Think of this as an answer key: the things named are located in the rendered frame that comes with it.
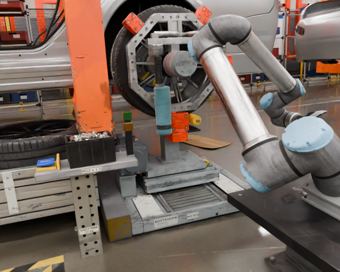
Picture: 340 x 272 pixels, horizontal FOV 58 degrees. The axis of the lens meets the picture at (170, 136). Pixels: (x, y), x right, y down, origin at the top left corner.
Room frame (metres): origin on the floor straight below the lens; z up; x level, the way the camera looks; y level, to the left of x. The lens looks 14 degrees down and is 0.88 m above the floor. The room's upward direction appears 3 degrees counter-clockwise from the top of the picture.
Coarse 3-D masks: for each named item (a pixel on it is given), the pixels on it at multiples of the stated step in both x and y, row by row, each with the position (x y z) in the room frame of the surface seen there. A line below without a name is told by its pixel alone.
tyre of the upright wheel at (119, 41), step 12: (144, 12) 1.81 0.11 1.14; (156, 12) 1.83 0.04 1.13; (168, 12) 1.85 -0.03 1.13; (180, 12) 1.87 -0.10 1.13; (192, 12) 1.90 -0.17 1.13; (120, 36) 1.80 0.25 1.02; (132, 36) 1.78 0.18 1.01; (120, 48) 1.76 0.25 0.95; (120, 60) 1.76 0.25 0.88; (120, 72) 1.75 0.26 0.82; (120, 84) 1.76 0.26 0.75; (132, 96) 1.77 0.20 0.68; (144, 108) 1.79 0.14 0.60
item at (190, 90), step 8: (160, 24) 1.85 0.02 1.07; (184, 24) 1.88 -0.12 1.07; (184, 32) 2.03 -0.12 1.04; (144, 40) 1.82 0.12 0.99; (144, 64) 1.82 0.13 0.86; (152, 64) 1.84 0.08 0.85; (200, 64) 1.93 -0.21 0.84; (200, 72) 2.01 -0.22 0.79; (144, 80) 1.82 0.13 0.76; (152, 80) 1.83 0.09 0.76; (176, 80) 1.88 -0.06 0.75; (192, 80) 2.08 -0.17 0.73; (200, 80) 1.96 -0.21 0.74; (176, 88) 1.90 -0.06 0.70; (184, 88) 2.12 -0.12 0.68; (192, 88) 2.00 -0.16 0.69; (200, 88) 1.91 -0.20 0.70; (176, 96) 1.88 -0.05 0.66; (184, 96) 1.98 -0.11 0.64; (192, 96) 1.89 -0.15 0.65
